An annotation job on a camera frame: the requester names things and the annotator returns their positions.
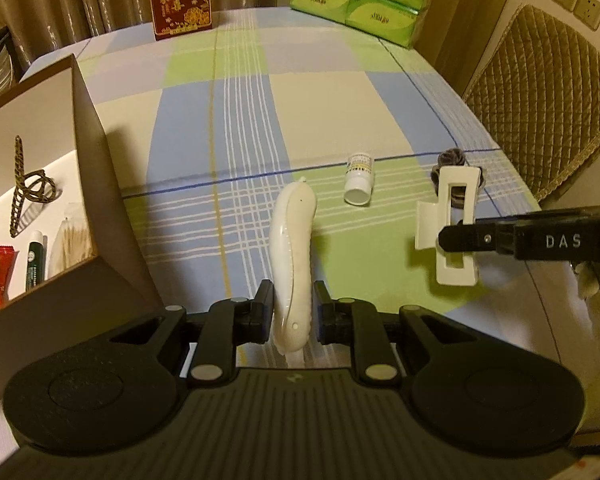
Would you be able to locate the green tube white cap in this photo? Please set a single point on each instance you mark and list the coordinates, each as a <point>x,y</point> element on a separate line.
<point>35,260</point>

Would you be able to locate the white pill bottle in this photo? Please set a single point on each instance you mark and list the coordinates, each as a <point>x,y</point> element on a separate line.
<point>359,180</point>

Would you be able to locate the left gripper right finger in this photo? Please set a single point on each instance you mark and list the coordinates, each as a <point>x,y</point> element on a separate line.
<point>355,323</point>

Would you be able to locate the brown cardboard box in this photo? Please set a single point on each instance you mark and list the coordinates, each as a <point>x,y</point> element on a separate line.
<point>53,116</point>

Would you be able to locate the cotton swab bag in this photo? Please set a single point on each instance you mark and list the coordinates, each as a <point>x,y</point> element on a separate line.
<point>72,243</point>

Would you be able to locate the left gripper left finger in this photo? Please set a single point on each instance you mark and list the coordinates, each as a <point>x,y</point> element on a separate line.
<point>228,324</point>

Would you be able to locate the wall power sockets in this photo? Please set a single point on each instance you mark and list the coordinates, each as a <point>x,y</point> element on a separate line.
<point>586,11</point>

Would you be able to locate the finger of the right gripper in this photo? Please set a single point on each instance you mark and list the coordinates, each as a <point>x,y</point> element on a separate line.
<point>485,235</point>

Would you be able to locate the checked tablecloth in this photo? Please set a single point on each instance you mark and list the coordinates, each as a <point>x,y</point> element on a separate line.
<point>204,131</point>

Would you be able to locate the bronze metal hair clip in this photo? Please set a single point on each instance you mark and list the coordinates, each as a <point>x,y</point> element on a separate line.
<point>33,186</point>

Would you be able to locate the quilted chair cushion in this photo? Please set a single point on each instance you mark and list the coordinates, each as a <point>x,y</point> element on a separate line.
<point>539,98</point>

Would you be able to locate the dark velvet scrunchie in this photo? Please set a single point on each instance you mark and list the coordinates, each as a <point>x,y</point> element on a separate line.
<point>448,162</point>

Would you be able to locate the white curved device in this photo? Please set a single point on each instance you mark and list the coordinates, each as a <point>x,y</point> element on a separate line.
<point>290,253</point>

